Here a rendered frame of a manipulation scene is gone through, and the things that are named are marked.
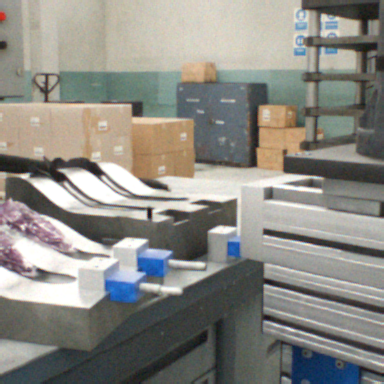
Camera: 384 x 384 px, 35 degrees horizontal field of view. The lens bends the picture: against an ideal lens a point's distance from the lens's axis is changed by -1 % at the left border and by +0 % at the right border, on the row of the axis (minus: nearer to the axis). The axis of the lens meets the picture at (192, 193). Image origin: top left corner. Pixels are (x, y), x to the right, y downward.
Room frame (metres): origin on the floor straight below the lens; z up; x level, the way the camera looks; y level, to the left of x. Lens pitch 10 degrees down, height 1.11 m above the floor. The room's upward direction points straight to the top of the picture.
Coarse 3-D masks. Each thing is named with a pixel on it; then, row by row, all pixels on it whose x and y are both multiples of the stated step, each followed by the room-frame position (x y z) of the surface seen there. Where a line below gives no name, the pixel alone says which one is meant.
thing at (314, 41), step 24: (312, 0) 5.09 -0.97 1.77; (336, 0) 4.97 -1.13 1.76; (360, 0) 4.85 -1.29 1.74; (312, 24) 5.15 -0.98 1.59; (360, 24) 5.98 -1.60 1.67; (312, 48) 5.14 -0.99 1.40; (336, 48) 5.65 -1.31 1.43; (360, 48) 5.63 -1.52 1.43; (312, 72) 5.13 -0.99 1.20; (360, 72) 5.97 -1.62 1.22; (312, 96) 5.14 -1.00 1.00; (360, 96) 5.96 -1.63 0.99; (312, 120) 5.14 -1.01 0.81; (360, 120) 5.96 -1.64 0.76; (312, 144) 5.10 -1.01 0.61; (336, 144) 5.00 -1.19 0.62
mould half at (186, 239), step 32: (32, 192) 1.13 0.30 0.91; (64, 192) 1.14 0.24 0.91; (96, 192) 1.19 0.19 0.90; (160, 192) 1.27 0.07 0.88; (64, 224) 1.08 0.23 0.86; (96, 224) 1.04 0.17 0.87; (128, 224) 1.00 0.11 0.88; (160, 224) 0.97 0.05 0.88; (192, 224) 1.05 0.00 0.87; (224, 224) 1.14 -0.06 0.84; (192, 256) 1.05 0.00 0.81
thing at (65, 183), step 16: (48, 160) 1.25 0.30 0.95; (64, 160) 1.29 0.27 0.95; (80, 160) 1.32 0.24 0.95; (48, 176) 1.17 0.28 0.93; (64, 176) 1.20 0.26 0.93; (96, 176) 1.26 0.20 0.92; (80, 192) 1.17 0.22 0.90; (128, 192) 1.24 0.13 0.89; (112, 208) 1.08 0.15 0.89; (128, 208) 1.10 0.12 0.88; (144, 208) 1.08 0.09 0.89
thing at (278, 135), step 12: (264, 108) 7.95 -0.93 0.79; (276, 108) 7.83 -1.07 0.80; (288, 108) 7.81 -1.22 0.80; (264, 120) 7.95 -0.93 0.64; (276, 120) 7.83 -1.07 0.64; (288, 120) 7.82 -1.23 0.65; (264, 132) 7.96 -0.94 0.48; (276, 132) 7.85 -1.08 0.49; (288, 132) 7.74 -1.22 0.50; (300, 132) 7.65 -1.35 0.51; (264, 144) 7.96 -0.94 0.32; (276, 144) 7.85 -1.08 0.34; (288, 144) 7.74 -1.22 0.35; (264, 156) 7.95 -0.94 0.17; (276, 156) 7.82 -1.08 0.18; (264, 168) 7.93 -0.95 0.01; (276, 168) 7.81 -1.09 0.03
